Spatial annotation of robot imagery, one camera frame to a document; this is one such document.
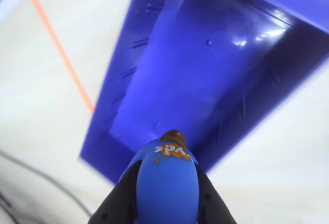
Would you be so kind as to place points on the orange tape line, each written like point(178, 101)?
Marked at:
point(60, 46)

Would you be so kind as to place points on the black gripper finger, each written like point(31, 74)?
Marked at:
point(210, 203)
point(115, 203)

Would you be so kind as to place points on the blue plastic box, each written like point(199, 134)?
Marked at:
point(205, 70)

